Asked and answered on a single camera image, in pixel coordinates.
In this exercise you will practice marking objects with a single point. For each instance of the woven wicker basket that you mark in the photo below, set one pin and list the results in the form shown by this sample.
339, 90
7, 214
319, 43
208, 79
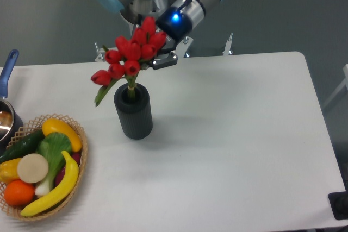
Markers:
30, 127

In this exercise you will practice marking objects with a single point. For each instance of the black device at table edge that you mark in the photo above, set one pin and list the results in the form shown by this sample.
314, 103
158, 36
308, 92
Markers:
338, 203

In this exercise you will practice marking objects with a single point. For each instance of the yellow banana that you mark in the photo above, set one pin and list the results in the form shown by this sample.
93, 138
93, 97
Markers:
58, 193

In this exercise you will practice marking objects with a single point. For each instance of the dark grey ribbed vase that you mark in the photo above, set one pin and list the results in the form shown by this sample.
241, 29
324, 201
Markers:
135, 117

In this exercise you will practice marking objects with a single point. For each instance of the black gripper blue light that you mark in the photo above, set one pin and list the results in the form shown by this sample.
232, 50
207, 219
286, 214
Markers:
176, 26

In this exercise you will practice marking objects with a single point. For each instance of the green bok choy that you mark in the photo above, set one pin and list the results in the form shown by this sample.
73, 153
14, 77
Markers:
50, 148

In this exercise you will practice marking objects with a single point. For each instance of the beige round disc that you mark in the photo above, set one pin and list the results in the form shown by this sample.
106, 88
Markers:
32, 168

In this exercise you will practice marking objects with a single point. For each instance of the red tulip bouquet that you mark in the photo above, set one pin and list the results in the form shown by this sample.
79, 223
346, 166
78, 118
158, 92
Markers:
127, 60

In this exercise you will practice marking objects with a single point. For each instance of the blue handled saucepan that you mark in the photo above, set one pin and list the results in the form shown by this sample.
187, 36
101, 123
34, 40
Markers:
10, 120

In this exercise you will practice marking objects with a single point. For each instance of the green cucumber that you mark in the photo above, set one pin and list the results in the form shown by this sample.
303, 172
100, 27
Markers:
26, 145

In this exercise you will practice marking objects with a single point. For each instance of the white frame at right edge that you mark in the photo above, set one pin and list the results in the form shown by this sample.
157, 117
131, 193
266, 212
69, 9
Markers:
338, 93

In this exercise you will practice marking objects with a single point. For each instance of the orange fruit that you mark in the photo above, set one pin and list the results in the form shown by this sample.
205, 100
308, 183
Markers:
18, 193

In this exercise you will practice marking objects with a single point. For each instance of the purple eggplant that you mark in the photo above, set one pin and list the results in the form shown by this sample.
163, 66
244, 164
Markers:
77, 157

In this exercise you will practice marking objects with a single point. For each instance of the yellow bell pepper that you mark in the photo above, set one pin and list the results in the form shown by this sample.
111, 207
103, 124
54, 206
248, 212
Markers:
9, 170

